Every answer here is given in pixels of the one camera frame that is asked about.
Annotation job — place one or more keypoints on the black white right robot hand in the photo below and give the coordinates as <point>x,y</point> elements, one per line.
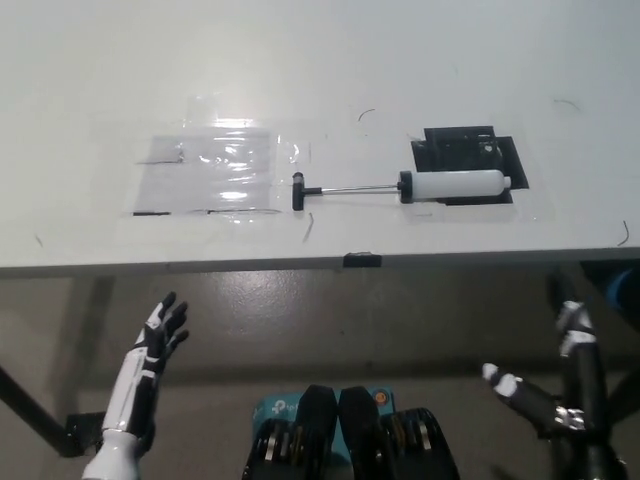
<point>585,390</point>

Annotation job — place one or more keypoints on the blue round object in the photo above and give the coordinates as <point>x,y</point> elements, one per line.
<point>625,292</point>

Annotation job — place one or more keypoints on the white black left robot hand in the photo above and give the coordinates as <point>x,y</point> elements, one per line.
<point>131,390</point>

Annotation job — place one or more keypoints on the black tape strip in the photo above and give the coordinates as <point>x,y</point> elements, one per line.
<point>362,260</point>

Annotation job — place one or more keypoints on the black table foot plate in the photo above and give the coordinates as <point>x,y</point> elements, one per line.
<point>85,425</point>

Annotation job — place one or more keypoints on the clear plastic film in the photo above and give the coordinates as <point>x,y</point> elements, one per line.
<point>290,150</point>

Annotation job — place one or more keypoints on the black diagonal table leg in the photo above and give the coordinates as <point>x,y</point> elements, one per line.
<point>35,405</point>

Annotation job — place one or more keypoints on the teal router box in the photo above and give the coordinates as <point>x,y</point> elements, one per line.
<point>277,405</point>

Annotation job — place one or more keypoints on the small white air pump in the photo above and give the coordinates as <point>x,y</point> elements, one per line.
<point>455,185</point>

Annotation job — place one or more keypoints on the black ribbed robot torso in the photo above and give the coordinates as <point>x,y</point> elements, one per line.
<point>357,430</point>

